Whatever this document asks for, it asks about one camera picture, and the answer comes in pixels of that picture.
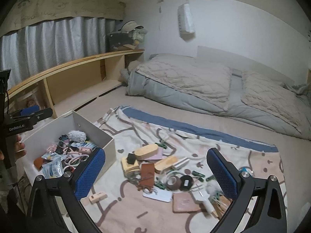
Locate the left beige quilted pillow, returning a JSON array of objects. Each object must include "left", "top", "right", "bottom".
[{"left": 136, "top": 54, "right": 232, "bottom": 111}]

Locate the black round tape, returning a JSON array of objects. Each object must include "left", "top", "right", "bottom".
[{"left": 179, "top": 175, "right": 194, "bottom": 191}]

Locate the flat oval wooden lid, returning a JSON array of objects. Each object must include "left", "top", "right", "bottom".
[{"left": 155, "top": 155, "right": 178, "bottom": 174}]

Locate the white hanging paper bag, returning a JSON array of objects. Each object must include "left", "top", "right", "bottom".
[{"left": 177, "top": 3, "right": 196, "bottom": 34}]

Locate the black bag on shelf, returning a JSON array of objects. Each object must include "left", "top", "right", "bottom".
[{"left": 105, "top": 31, "right": 136, "bottom": 52}]

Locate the person's left hand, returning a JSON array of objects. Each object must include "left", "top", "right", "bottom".
[{"left": 7, "top": 134, "right": 27, "bottom": 161}]

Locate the grey curtain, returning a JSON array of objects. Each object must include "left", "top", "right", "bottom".
[{"left": 1, "top": 17, "right": 116, "bottom": 87}]

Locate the yellow cardboard box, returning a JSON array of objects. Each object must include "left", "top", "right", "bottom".
[{"left": 121, "top": 157, "right": 140, "bottom": 175}]

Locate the white rectangular bar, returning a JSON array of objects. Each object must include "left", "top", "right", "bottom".
[{"left": 171, "top": 157, "right": 190, "bottom": 170}]

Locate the white mask packet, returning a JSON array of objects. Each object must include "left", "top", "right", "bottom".
[{"left": 42, "top": 157, "right": 64, "bottom": 179}]

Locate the oval wooden box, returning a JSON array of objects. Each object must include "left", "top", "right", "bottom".
[{"left": 134, "top": 144, "right": 159, "bottom": 160}]

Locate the cartoon bear patterned blanket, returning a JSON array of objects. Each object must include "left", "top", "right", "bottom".
[{"left": 81, "top": 107, "right": 287, "bottom": 232}]

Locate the white storage box left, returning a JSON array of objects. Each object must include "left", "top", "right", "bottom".
[{"left": 22, "top": 110, "right": 116, "bottom": 184}]

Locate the black hexagonal box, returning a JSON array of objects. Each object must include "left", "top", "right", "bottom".
[{"left": 127, "top": 153, "right": 136, "bottom": 165}]

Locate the small wooden stamp block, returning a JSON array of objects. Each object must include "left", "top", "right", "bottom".
[{"left": 89, "top": 191, "right": 107, "bottom": 204}]

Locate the pink flat pouch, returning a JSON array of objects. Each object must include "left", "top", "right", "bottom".
[{"left": 145, "top": 146, "right": 163, "bottom": 161}]

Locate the beige quilted pillow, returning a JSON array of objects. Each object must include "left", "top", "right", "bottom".
[
  {"left": 136, "top": 54, "right": 232, "bottom": 111},
  {"left": 241, "top": 71, "right": 310, "bottom": 135}
]

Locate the white headboard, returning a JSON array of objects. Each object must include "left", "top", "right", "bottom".
[{"left": 197, "top": 46, "right": 295, "bottom": 85}]

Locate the white handheld fan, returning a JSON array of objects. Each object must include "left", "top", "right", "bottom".
[{"left": 191, "top": 188, "right": 215, "bottom": 214}]

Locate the right beige quilted pillow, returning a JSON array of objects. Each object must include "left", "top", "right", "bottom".
[{"left": 241, "top": 71, "right": 310, "bottom": 135}]

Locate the white cap on shelf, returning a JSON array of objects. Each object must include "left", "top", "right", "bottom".
[{"left": 120, "top": 21, "right": 144, "bottom": 33}]

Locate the brown tape roll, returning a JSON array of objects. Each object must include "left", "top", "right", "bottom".
[{"left": 166, "top": 175, "right": 181, "bottom": 191}]

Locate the white fluffy pompom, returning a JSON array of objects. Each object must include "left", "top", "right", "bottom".
[{"left": 206, "top": 183, "right": 222, "bottom": 196}]

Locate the carved wooden plaque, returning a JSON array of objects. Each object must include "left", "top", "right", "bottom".
[{"left": 211, "top": 195, "right": 232, "bottom": 219}]

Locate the brown leather card holder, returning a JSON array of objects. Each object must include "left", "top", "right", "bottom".
[{"left": 138, "top": 163, "right": 155, "bottom": 193}]

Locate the white phone case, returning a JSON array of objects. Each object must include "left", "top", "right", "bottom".
[{"left": 143, "top": 188, "right": 172, "bottom": 203}]

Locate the wooden bedside shelf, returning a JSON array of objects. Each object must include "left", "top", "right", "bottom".
[{"left": 6, "top": 50, "right": 144, "bottom": 118}]

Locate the white yarn ball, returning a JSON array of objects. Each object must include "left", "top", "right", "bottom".
[{"left": 67, "top": 130, "right": 87, "bottom": 143}]

